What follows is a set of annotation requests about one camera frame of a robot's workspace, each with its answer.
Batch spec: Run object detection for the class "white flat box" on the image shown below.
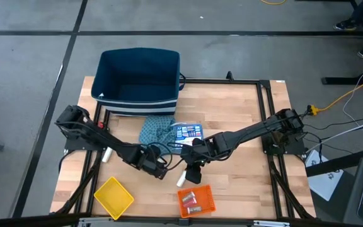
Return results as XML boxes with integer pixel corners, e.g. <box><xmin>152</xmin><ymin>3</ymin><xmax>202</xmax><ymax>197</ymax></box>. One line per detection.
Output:
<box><xmin>304</xmin><ymin>149</ymin><xmax>343</xmax><ymax>202</ymax></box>

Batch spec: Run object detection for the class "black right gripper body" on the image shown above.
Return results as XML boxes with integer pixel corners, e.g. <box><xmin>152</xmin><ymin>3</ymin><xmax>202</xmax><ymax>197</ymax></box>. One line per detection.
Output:
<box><xmin>181</xmin><ymin>136</ymin><xmax>223</xmax><ymax>165</ymax></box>

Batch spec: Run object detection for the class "yellow plastic basket tray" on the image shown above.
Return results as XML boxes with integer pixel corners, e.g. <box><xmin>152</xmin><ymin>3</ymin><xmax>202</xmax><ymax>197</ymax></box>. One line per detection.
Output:
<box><xmin>93</xmin><ymin>176</ymin><xmax>135</xmax><ymax>221</ymax></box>

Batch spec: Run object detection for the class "black metal table frame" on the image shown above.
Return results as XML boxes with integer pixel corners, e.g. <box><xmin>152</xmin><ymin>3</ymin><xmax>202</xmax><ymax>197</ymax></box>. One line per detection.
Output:
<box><xmin>54</xmin><ymin>71</ymin><xmax>316</xmax><ymax>221</ymax></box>

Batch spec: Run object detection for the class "yellow extension cable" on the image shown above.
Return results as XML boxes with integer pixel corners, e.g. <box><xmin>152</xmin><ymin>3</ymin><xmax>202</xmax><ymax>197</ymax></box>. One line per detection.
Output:
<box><xmin>307</xmin><ymin>73</ymin><xmax>363</xmax><ymax>116</ymax></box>

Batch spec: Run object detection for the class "blue first aid kit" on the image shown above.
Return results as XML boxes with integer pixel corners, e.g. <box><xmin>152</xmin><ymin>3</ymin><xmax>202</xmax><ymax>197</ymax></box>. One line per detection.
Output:
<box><xmin>174</xmin><ymin>122</ymin><xmax>205</xmax><ymax>148</ymax></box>

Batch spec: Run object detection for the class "black desk foot bar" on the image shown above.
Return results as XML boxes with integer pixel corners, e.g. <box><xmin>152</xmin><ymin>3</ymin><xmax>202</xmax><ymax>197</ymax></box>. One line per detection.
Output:
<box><xmin>322</xmin><ymin>62</ymin><xmax>363</xmax><ymax>86</ymax></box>

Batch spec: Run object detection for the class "thin white cable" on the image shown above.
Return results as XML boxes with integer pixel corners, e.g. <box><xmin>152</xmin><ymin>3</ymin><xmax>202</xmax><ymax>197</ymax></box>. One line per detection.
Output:
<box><xmin>342</xmin><ymin>61</ymin><xmax>363</xmax><ymax>146</ymax></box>

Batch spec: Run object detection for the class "teal patterned cloth pouch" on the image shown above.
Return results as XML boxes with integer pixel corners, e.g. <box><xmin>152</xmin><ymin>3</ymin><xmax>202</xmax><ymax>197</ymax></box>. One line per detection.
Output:
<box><xmin>138</xmin><ymin>115</ymin><xmax>178</xmax><ymax>155</ymax></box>

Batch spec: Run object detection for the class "navy white-striped fabric bin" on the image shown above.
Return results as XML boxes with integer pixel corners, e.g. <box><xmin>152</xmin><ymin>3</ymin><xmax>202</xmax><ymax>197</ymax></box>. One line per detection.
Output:
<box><xmin>90</xmin><ymin>47</ymin><xmax>186</xmax><ymax>117</ymax></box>

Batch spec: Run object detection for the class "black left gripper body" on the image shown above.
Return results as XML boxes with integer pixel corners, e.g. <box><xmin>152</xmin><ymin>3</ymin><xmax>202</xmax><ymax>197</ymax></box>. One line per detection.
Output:
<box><xmin>134</xmin><ymin>145</ymin><xmax>165</xmax><ymax>173</ymax></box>

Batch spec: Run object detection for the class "black slanted desk bar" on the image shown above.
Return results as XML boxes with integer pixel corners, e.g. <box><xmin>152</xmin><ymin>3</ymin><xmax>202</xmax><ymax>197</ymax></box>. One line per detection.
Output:
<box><xmin>306</xmin><ymin>146</ymin><xmax>363</xmax><ymax>177</ymax></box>

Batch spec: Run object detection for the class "orange plastic basket tray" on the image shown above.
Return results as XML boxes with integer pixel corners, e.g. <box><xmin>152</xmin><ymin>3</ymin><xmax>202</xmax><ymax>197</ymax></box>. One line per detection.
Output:
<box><xmin>176</xmin><ymin>184</ymin><xmax>217</xmax><ymax>219</ymax></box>

